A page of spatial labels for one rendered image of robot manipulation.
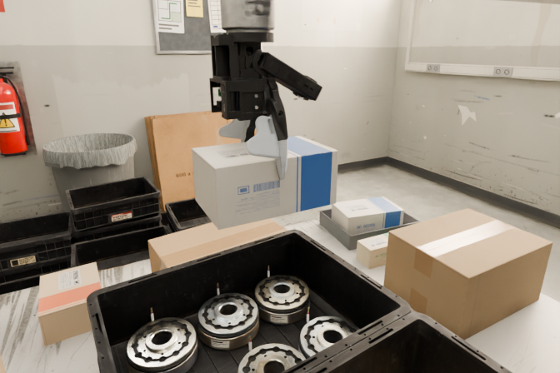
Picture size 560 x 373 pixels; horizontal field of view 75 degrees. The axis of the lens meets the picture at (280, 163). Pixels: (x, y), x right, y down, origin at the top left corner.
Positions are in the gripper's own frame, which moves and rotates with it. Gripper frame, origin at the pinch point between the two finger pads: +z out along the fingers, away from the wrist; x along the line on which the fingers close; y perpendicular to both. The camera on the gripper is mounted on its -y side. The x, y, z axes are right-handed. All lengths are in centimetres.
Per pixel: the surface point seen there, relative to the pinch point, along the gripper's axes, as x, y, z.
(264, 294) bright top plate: -0.8, 0.2, 24.8
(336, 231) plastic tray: -35, -41, 39
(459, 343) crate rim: 27.8, -13.9, 18.2
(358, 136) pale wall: -256, -234, 75
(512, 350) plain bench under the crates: 19, -46, 41
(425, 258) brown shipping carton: 2.6, -37.5, 26.6
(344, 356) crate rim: 22.7, 0.4, 18.1
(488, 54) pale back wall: -151, -279, -12
